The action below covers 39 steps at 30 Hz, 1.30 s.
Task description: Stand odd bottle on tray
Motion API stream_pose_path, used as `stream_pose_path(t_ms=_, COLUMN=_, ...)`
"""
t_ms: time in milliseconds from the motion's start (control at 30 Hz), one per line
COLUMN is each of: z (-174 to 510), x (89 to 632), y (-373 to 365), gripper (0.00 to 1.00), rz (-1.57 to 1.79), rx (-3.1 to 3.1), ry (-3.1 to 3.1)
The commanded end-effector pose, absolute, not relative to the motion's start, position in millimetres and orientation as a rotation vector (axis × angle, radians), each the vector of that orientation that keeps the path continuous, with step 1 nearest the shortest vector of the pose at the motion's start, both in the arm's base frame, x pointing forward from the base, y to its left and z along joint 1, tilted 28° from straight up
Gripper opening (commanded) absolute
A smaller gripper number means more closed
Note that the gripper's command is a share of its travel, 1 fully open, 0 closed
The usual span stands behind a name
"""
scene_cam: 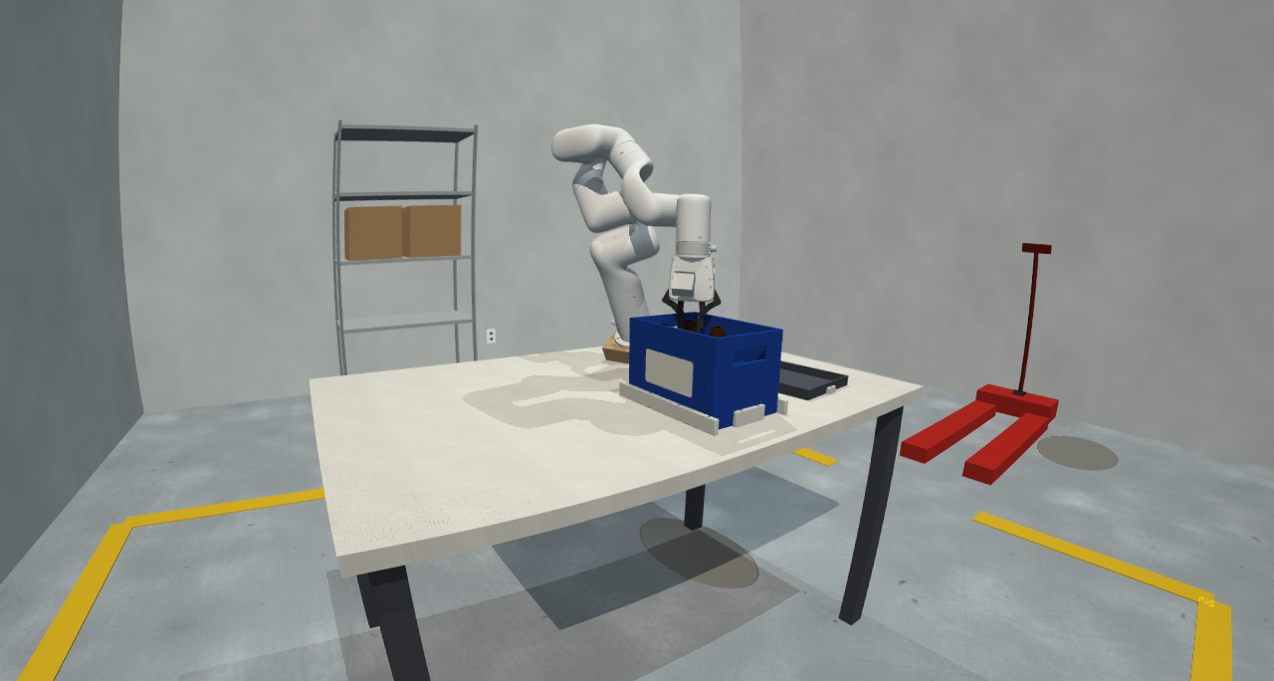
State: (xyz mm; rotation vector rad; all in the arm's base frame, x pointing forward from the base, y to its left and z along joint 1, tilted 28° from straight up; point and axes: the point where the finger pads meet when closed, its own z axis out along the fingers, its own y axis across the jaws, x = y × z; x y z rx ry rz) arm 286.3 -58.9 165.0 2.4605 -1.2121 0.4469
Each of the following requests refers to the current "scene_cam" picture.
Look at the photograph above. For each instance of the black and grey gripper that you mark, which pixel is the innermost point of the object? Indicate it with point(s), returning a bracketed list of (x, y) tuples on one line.
[(704, 268)]

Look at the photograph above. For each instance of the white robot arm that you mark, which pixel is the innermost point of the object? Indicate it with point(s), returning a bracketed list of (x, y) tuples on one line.
[(612, 252)]

